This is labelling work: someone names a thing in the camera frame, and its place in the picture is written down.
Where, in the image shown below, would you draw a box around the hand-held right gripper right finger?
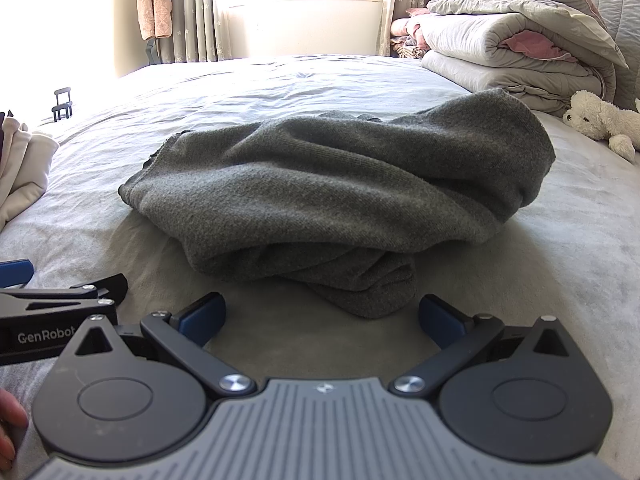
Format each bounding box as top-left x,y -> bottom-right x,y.
390,294 -> 586,398

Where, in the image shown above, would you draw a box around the black phone stand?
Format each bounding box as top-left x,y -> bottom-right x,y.
52,87 -> 75,122

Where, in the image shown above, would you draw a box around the person's left hand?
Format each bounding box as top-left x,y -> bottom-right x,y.
0,387 -> 29,467

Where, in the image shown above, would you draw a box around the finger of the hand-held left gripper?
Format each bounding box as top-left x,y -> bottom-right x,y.
0,259 -> 35,289
0,274 -> 129,330

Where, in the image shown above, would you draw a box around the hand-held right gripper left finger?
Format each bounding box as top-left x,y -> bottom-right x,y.
59,292 -> 258,401

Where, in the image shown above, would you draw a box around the folded cream clothes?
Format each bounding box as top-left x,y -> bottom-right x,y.
0,112 -> 60,231

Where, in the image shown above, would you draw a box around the white plush toy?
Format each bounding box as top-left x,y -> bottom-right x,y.
562,90 -> 640,163

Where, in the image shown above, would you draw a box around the pink hanging jacket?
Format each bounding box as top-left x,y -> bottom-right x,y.
137,0 -> 173,42

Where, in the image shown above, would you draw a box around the grey ruffled knit sweater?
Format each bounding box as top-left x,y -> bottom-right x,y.
118,87 -> 557,320

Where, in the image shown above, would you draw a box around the striped cloth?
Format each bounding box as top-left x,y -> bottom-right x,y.
392,35 -> 427,60

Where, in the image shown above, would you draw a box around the grey quilted headboard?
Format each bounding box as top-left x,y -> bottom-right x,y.
570,0 -> 640,111

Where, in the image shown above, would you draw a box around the pink pillow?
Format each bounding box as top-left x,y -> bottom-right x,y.
390,7 -> 432,51

